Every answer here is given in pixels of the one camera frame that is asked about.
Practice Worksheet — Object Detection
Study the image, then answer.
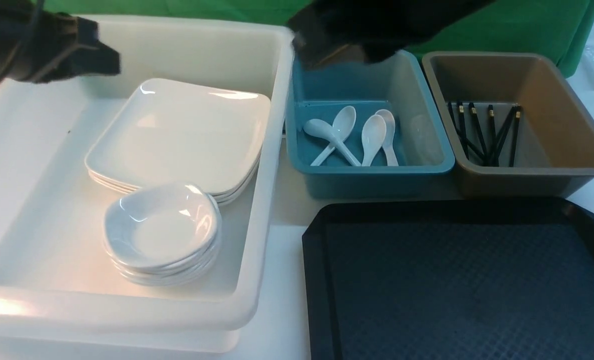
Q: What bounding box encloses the large white square plate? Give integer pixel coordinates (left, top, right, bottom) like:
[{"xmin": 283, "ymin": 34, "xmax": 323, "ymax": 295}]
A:
[{"xmin": 85, "ymin": 78, "xmax": 271, "ymax": 194}]

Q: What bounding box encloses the large white plastic bin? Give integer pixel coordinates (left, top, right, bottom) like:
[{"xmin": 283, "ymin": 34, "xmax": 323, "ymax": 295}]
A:
[{"xmin": 0, "ymin": 14, "xmax": 294, "ymax": 360}]

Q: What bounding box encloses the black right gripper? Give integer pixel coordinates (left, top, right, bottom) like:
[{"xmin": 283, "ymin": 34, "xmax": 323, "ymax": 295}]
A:
[{"xmin": 286, "ymin": 0, "xmax": 490, "ymax": 68}]

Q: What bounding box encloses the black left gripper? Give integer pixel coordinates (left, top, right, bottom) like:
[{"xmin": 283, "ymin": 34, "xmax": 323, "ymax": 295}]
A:
[{"xmin": 0, "ymin": 0, "xmax": 121, "ymax": 84}]

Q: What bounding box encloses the black serving tray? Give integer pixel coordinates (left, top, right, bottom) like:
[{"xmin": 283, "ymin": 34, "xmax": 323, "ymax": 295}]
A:
[{"xmin": 302, "ymin": 197, "xmax": 594, "ymax": 360}]

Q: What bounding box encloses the top white square plate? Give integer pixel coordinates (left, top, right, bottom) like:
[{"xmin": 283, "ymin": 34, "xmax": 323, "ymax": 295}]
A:
[{"xmin": 88, "ymin": 165, "xmax": 258, "ymax": 203}]

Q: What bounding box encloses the brown plastic bin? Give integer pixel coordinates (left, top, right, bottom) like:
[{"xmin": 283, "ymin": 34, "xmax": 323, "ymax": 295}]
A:
[{"xmin": 422, "ymin": 51, "xmax": 594, "ymax": 198}]

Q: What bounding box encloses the white ceramic spoon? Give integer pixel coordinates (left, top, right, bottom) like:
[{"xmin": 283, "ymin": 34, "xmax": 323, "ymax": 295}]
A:
[
  {"xmin": 304, "ymin": 118, "xmax": 360, "ymax": 167},
  {"xmin": 375, "ymin": 109, "xmax": 399, "ymax": 167},
  {"xmin": 310, "ymin": 105, "xmax": 356, "ymax": 166},
  {"xmin": 361, "ymin": 114, "xmax": 387, "ymax": 167}
]

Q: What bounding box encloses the teal plastic bin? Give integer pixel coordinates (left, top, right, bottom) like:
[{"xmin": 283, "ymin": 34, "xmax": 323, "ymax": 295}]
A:
[{"xmin": 285, "ymin": 51, "xmax": 455, "ymax": 199}]

